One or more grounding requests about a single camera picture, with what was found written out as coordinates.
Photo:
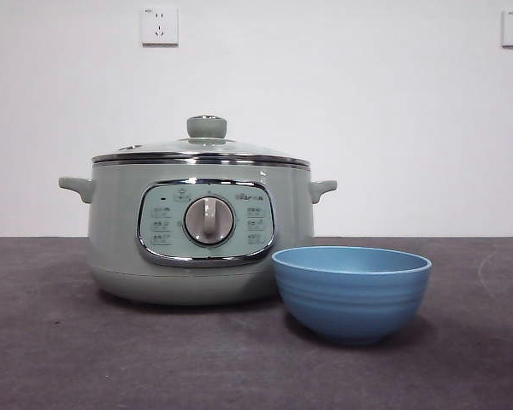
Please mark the glass lid with green knob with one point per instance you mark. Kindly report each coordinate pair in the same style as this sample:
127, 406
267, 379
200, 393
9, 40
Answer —
206, 127

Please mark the pale green electric steamer pot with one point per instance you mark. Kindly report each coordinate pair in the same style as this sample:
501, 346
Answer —
115, 239

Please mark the blue ribbed bowl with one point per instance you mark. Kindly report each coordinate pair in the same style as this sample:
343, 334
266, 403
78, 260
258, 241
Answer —
350, 303

